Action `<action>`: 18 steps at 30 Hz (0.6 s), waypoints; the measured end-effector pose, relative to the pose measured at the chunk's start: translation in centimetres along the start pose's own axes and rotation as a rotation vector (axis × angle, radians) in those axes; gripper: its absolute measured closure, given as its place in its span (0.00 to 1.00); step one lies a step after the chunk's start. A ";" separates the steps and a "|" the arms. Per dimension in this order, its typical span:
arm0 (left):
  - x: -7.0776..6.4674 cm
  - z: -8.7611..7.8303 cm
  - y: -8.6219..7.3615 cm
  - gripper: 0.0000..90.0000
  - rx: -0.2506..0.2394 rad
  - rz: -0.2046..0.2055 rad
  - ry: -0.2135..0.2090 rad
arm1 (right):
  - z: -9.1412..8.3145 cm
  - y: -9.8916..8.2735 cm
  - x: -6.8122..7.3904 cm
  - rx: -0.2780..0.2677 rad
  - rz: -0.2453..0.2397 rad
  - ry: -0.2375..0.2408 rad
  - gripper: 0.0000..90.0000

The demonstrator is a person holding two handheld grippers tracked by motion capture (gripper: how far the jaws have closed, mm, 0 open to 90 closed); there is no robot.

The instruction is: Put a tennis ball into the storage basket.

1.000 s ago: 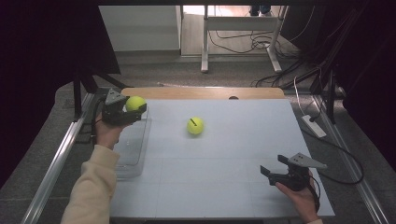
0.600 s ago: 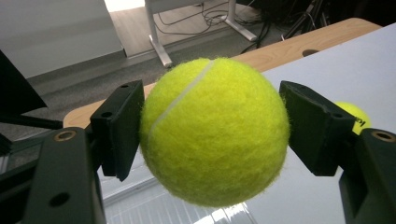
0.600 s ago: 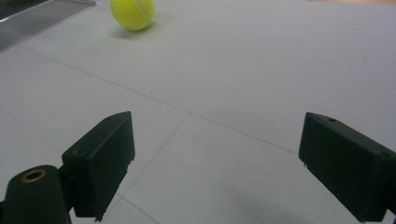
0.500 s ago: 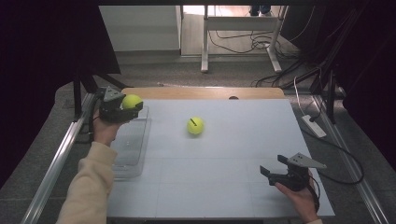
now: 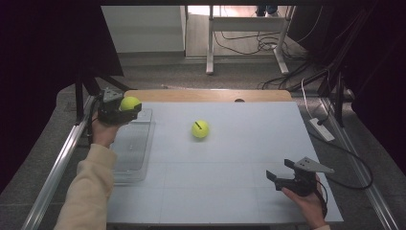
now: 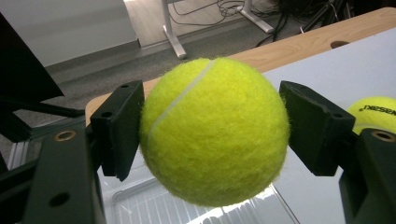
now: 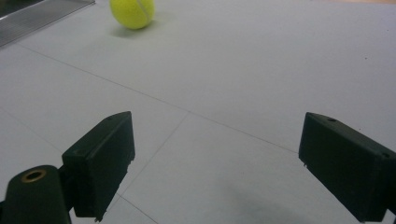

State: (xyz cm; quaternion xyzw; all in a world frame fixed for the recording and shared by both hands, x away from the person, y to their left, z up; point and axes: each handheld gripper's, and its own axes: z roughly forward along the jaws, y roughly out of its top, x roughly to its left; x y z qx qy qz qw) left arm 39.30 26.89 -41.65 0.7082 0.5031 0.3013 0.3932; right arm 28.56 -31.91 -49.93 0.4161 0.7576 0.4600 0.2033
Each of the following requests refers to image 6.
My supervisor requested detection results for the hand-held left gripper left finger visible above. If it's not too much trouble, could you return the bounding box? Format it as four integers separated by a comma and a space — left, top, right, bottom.
90, 79, 146, 183

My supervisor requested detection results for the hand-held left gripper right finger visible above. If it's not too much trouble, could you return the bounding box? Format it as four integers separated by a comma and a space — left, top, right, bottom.
278, 80, 357, 177

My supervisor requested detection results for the yellow tennis ball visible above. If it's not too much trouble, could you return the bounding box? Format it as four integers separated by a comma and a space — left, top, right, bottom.
138, 56, 290, 208
346, 95, 396, 135

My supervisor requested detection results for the clear plastic tray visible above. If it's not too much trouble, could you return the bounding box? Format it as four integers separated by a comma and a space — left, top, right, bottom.
97, 148, 302, 224

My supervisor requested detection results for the white panel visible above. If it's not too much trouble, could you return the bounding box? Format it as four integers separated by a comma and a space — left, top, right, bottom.
0, 0, 140, 68

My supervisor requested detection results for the aluminium rail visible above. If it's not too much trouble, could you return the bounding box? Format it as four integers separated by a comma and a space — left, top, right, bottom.
7, 139, 33, 172

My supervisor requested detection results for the white desk frame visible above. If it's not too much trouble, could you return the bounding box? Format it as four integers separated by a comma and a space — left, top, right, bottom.
160, 0, 276, 61

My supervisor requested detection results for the bundle of black floor cables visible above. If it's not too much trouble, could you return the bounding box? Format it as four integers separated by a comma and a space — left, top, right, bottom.
255, 0, 354, 49

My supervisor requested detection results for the tangle of thin floor cables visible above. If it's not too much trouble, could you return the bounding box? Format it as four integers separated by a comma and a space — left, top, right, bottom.
170, 0, 248, 28

